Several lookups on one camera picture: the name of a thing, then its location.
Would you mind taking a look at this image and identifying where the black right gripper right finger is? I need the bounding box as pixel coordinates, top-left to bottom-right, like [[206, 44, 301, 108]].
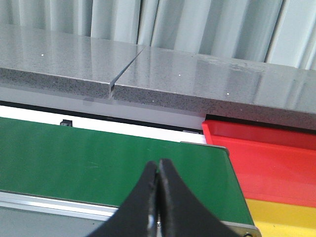
[[158, 158, 238, 237]]

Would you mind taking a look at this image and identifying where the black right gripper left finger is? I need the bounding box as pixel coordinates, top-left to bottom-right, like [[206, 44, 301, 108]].
[[88, 161, 158, 237]]

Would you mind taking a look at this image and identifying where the yellow plastic tray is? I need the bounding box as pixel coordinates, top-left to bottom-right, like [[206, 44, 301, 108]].
[[246, 199, 316, 237]]

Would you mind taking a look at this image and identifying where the red plastic tray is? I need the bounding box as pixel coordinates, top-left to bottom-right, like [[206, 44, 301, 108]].
[[201, 120, 316, 207]]

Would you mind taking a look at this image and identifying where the green conveyor belt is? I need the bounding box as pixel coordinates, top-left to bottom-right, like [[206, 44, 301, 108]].
[[0, 118, 253, 224]]

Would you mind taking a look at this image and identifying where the grey speckled right countertop slab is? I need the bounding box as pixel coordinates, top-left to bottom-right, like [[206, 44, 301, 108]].
[[114, 47, 316, 130]]

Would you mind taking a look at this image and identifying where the grey speckled countertop slab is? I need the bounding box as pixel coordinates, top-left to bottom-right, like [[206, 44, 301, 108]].
[[114, 47, 316, 130], [0, 24, 144, 99]]

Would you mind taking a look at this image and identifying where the grey speckled left countertop slab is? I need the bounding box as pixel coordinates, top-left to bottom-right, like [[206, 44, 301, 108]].
[[0, 24, 144, 99]]

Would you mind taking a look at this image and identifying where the grey pleated curtain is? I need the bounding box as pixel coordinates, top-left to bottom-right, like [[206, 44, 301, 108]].
[[0, 0, 316, 70]]

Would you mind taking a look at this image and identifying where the aluminium conveyor frame rail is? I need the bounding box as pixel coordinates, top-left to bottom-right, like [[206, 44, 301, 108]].
[[0, 160, 260, 237]]

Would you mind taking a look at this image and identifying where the black sensor with cable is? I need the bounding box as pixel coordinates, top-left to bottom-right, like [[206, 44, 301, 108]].
[[60, 119, 73, 127]]

